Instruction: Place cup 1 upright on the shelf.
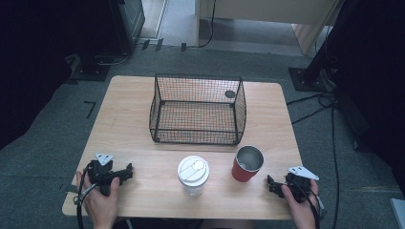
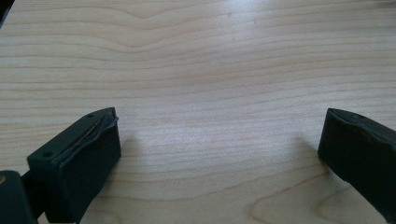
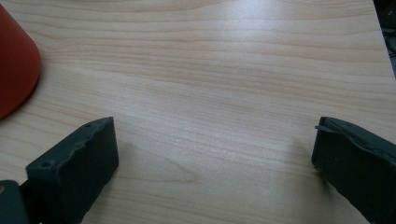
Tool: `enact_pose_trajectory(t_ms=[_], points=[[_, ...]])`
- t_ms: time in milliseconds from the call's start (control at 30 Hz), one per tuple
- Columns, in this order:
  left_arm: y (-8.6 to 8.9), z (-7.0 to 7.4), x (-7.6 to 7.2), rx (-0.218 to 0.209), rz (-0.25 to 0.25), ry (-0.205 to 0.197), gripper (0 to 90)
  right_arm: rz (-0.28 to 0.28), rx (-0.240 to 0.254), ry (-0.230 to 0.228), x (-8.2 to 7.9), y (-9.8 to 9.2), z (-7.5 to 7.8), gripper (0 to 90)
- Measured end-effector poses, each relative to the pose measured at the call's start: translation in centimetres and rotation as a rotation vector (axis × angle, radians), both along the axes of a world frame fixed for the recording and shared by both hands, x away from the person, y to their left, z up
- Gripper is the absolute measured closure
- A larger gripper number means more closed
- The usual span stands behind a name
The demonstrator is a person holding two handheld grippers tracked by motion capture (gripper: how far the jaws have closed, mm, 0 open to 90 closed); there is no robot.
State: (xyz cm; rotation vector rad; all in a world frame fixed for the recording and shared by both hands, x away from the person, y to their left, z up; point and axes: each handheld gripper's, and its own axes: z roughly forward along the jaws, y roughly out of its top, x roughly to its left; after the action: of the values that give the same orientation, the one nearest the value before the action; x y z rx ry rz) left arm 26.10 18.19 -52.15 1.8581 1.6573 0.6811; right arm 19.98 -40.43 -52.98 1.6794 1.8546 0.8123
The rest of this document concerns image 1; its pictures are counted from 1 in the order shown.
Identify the red metal cup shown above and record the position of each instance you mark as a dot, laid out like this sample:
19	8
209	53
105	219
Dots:
243	171

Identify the dark curtain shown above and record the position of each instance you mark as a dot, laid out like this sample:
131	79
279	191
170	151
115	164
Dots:
375	79

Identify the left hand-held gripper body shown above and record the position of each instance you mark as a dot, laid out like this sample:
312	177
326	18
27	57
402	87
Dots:
102	174

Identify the person's right hand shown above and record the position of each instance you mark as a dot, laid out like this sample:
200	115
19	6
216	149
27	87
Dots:
299	211

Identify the black metal stand with base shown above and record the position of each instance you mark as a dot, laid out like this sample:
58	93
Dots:
318	63

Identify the white flat object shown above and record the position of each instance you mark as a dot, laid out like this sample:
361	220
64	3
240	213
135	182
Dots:
398	213

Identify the person's left hand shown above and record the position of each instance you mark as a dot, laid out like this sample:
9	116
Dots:
100	206

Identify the black round table grommet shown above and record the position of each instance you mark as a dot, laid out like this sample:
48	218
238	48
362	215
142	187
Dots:
230	94

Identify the black cabinet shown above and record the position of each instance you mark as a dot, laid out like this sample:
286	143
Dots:
127	25

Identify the clear bottle with white lid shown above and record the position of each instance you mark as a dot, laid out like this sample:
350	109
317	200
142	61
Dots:
193	173

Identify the grey tape piece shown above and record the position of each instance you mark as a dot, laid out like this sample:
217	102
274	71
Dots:
70	188

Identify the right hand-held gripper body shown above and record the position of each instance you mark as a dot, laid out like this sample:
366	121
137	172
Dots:
299	186

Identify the black flat stand base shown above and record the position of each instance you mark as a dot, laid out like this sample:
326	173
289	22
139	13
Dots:
90	72

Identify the black tape strip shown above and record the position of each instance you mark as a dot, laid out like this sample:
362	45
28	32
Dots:
145	44
159	45
183	47

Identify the beige wooden furniture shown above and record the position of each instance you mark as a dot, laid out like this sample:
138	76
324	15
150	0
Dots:
264	9

